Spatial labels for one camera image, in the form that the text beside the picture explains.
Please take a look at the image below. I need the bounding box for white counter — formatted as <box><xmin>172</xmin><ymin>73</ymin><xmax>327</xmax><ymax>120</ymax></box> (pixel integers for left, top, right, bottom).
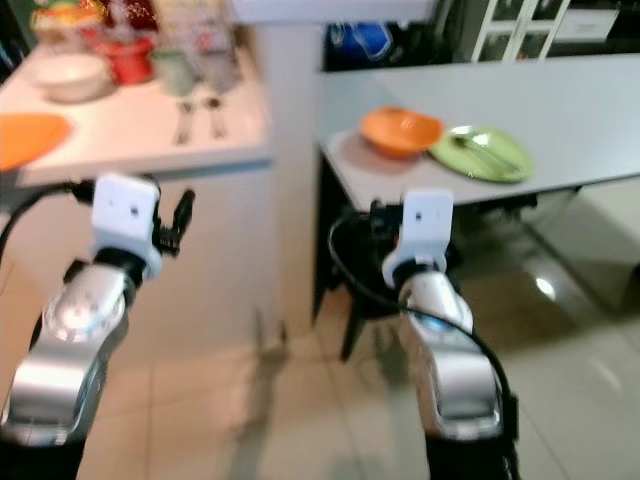
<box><xmin>0</xmin><ymin>40</ymin><xmax>276</xmax><ymax>336</ymax></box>

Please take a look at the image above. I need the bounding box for orange bowl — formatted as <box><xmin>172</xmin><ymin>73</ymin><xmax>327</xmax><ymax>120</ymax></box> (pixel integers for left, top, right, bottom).
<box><xmin>359</xmin><ymin>104</ymin><xmax>445</xmax><ymax>160</ymax></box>

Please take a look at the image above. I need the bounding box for metal spoon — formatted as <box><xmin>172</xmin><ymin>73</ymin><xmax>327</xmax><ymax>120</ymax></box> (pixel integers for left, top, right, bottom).
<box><xmin>449</xmin><ymin>133</ymin><xmax>518</xmax><ymax>173</ymax></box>

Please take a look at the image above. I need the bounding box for green plate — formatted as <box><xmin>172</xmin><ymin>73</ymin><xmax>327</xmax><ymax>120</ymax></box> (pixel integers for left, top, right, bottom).
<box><xmin>427</xmin><ymin>124</ymin><xmax>535</xmax><ymax>185</ymax></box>

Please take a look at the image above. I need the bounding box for pale green cup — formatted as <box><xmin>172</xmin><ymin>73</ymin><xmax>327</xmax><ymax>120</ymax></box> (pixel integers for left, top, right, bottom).
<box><xmin>154</xmin><ymin>49</ymin><xmax>200</xmax><ymax>99</ymax></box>

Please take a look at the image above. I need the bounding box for clear drinking glass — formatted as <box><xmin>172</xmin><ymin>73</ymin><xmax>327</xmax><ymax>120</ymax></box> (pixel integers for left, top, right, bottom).
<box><xmin>198</xmin><ymin>47</ymin><xmax>240</xmax><ymax>95</ymax></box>

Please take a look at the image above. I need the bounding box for orange plate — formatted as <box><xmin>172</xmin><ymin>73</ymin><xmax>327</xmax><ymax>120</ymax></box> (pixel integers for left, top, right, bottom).
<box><xmin>0</xmin><ymin>112</ymin><xmax>74</xmax><ymax>174</ymax></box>

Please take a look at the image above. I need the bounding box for red cup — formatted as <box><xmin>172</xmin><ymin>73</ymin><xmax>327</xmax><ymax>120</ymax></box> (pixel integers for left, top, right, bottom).
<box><xmin>104</xmin><ymin>37</ymin><xmax>157</xmax><ymax>87</ymax></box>

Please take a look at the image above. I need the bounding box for white bowl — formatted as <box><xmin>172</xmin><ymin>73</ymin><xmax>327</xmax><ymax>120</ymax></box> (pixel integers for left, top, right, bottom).
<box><xmin>34</xmin><ymin>54</ymin><xmax>114</xmax><ymax>105</ymax></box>

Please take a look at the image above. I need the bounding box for blue container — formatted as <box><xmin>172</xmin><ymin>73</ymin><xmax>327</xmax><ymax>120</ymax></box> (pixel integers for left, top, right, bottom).
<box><xmin>327</xmin><ymin>21</ymin><xmax>393</xmax><ymax>70</ymax></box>

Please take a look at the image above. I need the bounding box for pale printed box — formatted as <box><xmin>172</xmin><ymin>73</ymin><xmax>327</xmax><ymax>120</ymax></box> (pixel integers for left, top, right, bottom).
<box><xmin>156</xmin><ymin>0</ymin><xmax>237</xmax><ymax>55</ymax></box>

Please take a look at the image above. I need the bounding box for dark red package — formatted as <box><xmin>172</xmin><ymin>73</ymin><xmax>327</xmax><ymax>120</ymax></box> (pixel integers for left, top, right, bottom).
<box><xmin>105</xmin><ymin>0</ymin><xmax>159</xmax><ymax>36</ymax></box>

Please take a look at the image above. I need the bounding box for grey table with black legs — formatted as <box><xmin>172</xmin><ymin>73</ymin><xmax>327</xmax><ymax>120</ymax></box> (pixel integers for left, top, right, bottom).
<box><xmin>310</xmin><ymin>50</ymin><xmax>640</xmax><ymax>363</ymax></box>

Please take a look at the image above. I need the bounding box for red and yellow package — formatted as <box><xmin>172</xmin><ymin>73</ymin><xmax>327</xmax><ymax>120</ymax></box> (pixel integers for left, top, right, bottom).
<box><xmin>32</xmin><ymin>0</ymin><xmax>107</xmax><ymax>37</ymax></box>

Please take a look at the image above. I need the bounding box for white glass-door cabinet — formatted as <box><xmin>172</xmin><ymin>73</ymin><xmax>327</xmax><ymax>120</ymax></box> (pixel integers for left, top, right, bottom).
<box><xmin>448</xmin><ymin>0</ymin><xmax>603</xmax><ymax>63</ymax></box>

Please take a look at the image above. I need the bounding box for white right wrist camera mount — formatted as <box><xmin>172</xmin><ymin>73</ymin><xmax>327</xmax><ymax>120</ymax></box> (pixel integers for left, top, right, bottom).
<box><xmin>381</xmin><ymin>187</ymin><xmax>456</xmax><ymax>289</ymax></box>

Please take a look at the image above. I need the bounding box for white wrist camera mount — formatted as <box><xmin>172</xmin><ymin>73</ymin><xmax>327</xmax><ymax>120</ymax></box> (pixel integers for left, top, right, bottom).
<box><xmin>381</xmin><ymin>187</ymin><xmax>456</xmax><ymax>289</ymax></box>
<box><xmin>91</xmin><ymin>172</ymin><xmax>167</xmax><ymax>282</ymax></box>

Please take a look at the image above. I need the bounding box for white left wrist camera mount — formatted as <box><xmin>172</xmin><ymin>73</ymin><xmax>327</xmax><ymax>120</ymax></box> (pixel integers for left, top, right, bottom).
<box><xmin>91</xmin><ymin>172</ymin><xmax>167</xmax><ymax>282</ymax></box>

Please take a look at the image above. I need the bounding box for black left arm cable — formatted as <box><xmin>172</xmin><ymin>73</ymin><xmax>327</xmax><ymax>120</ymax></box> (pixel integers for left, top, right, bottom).
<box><xmin>0</xmin><ymin>178</ymin><xmax>99</xmax><ymax>257</ymax></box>

